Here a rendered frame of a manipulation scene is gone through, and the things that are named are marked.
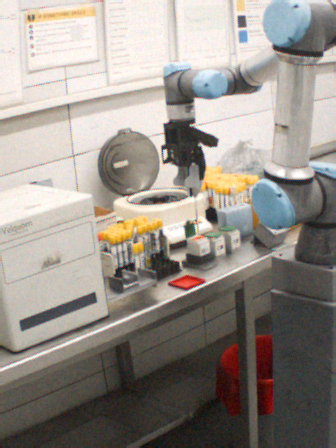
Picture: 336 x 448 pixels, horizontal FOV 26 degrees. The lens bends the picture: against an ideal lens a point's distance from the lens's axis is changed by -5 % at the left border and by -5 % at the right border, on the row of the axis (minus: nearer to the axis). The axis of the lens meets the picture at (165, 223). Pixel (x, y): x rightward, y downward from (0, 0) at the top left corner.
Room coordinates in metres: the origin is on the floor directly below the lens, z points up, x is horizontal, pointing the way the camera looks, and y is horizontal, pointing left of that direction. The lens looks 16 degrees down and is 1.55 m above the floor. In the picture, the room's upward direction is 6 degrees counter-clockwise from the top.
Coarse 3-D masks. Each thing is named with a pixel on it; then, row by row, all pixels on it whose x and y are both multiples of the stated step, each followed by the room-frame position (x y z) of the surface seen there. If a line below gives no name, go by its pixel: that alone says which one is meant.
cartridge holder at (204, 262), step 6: (210, 252) 1.92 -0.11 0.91; (186, 258) 1.93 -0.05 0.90; (192, 258) 1.91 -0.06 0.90; (198, 258) 1.90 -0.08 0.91; (204, 258) 1.90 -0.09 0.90; (210, 258) 1.92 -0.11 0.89; (186, 264) 1.93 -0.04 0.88; (192, 264) 1.91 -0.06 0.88; (198, 264) 1.89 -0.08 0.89; (204, 264) 1.89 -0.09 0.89; (210, 264) 1.89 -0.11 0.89; (216, 264) 1.91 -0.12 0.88
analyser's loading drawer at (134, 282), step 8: (128, 272) 1.73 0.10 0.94; (144, 272) 1.76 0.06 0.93; (152, 272) 1.74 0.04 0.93; (112, 280) 1.70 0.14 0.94; (120, 280) 1.68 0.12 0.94; (128, 280) 1.73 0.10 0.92; (136, 280) 1.71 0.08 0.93; (144, 280) 1.74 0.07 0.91; (152, 280) 1.73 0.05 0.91; (112, 288) 1.70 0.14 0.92; (120, 288) 1.68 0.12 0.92; (128, 288) 1.68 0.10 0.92; (136, 288) 1.69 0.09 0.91; (144, 288) 1.71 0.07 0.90; (112, 296) 1.65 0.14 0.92; (120, 296) 1.66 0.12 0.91
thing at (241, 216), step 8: (224, 208) 2.12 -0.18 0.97; (232, 208) 2.11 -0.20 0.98; (240, 208) 2.11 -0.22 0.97; (248, 208) 2.12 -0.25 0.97; (224, 216) 2.08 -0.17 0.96; (232, 216) 2.09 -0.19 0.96; (240, 216) 2.11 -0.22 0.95; (248, 216) 2.12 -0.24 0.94; (224, 224) 2.08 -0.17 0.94; (232, 224) 2.09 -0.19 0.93; (240, 224) 2.10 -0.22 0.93; (248, 224) 2.12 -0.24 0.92; (240, 232) 2.10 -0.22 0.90; (248, 232) 2.12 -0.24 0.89
